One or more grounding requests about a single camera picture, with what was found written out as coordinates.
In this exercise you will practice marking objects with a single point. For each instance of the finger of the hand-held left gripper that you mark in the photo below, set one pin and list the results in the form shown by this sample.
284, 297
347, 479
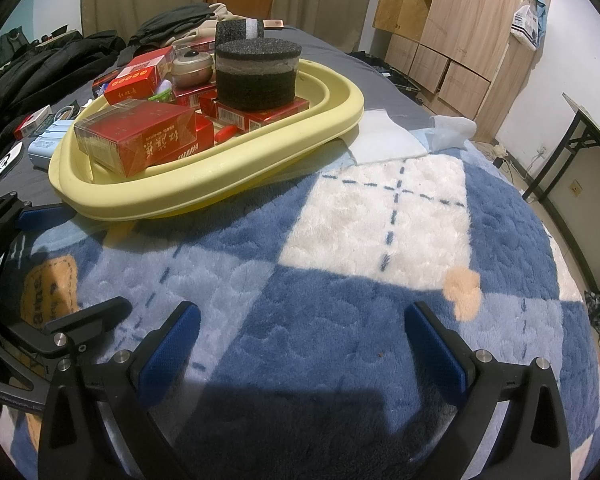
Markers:
45, 215
95, 312

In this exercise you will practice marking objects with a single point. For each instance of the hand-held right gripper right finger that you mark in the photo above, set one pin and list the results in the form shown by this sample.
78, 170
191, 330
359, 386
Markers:
435, 350

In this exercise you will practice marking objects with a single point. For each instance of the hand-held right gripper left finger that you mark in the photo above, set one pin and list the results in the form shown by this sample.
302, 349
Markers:
170, 350

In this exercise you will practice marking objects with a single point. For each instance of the yellow plastic basin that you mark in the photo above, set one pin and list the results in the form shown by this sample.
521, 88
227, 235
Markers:
205, 175

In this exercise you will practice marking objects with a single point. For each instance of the large black foam disc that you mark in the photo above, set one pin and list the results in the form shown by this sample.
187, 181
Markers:
257, 80

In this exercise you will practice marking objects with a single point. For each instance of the light blue box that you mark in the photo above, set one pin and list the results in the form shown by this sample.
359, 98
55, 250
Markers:
47, 145

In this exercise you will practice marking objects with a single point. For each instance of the white and red box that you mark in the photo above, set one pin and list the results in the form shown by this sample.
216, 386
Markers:
32, 122

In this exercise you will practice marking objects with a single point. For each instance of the blue white checkered plush blanket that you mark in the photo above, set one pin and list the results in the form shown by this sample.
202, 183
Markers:
330, 310

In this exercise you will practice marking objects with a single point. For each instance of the large red carton clear wrap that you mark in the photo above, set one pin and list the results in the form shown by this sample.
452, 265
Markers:
135, 135

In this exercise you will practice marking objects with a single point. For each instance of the black jacket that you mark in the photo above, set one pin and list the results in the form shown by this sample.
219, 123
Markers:
35, 70

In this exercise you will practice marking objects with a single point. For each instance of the red box yellow dots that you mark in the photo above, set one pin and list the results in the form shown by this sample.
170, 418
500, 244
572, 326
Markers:
130, 82

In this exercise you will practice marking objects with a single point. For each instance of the red cigarette box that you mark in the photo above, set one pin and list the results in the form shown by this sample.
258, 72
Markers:
147, 60
195, 96
205, 132

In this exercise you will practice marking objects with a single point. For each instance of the red lighter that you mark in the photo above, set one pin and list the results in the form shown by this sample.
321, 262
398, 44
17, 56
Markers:
227, 133

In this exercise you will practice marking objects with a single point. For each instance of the round metal lidded tin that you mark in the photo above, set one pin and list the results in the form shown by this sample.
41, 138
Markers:
192, 67

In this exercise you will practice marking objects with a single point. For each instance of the white cloth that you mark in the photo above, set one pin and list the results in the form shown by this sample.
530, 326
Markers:
455, 130

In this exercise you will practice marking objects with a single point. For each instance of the black clothing pile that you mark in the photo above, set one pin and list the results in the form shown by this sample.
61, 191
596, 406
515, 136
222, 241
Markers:
175, 22

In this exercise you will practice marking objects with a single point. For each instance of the red box with barcode label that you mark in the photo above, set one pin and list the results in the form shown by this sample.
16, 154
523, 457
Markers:
265, 115

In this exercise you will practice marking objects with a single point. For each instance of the small black foam cylinder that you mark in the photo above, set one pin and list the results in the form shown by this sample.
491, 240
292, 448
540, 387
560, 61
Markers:
232, 32

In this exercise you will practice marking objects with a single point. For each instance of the black folding desk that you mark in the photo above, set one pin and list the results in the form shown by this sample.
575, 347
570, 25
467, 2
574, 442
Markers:
587, 120

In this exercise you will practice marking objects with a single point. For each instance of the wooden wardrobe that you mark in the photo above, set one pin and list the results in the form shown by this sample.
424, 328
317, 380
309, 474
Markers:
460, 20

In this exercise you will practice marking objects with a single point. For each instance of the white plastic bag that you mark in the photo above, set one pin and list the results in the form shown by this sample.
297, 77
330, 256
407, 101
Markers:
530, 22

